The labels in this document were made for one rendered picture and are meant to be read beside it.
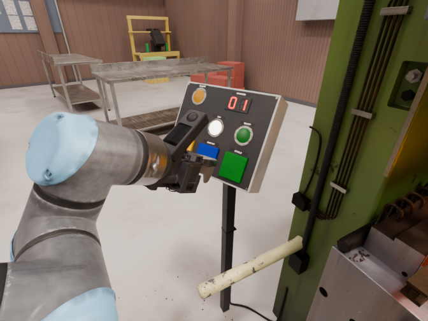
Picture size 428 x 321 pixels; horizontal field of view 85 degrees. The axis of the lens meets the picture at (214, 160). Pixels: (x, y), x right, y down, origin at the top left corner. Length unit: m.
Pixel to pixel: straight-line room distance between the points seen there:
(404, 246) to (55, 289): 0.57
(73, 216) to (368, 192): 0.69
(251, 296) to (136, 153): 1.34
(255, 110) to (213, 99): 0.15
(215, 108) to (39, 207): 0.54
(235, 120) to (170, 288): 1.18
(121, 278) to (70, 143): 1.48
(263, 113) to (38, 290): 0.58
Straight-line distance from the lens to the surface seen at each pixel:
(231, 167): 0.67
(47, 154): 0.32
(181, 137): 0.44
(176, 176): 0.46
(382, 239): 0.63
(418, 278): 0.52
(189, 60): 4.17
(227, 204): 0.93
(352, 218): 0.83
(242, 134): 0.67
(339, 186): 0.80
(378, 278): 0.62
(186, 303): 1.56
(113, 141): 0.33
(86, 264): 0.29
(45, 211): 0.36
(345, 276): 0.65
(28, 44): 8.55
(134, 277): 1.71
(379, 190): 0.75
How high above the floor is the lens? 1.35
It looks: 29 degrees down
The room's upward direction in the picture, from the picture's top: straight up
